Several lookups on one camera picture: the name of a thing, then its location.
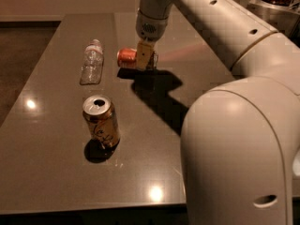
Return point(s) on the metal snack dispenser base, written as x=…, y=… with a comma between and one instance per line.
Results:
x=285, y=19

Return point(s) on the red coke can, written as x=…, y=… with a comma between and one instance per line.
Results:
x=126, y=58

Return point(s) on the gold upright soda can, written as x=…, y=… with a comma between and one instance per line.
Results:
x=99, y=113

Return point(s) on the clear plastic water bottle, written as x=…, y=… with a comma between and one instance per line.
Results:
x=93, y=63

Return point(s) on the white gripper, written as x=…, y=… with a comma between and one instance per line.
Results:
x=150, y=28

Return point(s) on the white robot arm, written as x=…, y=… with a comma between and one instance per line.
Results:
x=238, y=140

